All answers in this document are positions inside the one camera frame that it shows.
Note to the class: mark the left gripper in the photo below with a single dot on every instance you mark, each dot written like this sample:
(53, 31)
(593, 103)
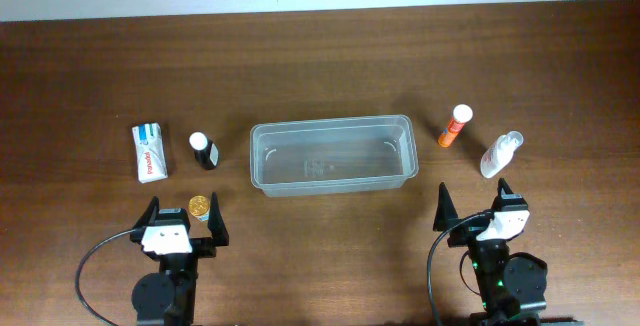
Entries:
(206, 243)

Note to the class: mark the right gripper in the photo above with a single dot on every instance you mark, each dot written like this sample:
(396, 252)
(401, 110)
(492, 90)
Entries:
(461, 233)

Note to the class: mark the small jar gold lid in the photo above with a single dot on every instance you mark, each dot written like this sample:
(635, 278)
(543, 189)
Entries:
(199, 207)

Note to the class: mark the white spray bottle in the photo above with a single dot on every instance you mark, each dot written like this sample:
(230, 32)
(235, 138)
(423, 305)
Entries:
(500, 153)

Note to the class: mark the white Panadol box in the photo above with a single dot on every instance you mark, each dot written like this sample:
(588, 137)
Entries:
(151, 161)

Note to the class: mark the dark bottle white cap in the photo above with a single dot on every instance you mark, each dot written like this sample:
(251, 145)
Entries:
(205, 151)

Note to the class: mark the orange tablet tube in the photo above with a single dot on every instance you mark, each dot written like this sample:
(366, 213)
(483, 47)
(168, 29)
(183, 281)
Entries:
(461, 115)

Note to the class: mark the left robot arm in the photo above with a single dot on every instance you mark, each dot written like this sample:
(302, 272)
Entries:
(167, 297)

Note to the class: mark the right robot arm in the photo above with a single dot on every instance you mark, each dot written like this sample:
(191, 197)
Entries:
(511, 285)

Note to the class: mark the clear plastic container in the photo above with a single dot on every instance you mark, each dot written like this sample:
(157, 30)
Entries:
(329, 156)

